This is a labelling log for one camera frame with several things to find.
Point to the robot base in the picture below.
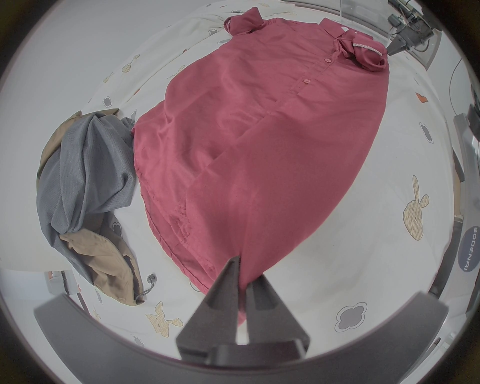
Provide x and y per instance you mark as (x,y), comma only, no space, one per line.
(470,251)

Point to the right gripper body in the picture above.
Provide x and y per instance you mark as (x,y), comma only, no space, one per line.
(414,34)

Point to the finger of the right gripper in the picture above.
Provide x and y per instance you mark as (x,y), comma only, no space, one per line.
(397,45)

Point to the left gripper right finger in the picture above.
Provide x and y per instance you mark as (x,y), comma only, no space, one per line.
(270,318)

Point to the red shirt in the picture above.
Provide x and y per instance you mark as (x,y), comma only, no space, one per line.
(262,150)

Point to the bed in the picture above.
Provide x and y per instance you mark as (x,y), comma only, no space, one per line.
(375,243)

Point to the grey garment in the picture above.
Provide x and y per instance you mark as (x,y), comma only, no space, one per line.
(86,168)

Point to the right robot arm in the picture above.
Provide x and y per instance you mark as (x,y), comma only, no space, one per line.
(408,11)

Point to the brown garment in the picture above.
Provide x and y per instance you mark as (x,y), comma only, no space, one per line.
(105,255)

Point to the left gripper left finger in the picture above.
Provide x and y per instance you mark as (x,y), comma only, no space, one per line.
(213,311)

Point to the white printed quilt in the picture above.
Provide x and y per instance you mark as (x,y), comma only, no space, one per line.
(168,48)

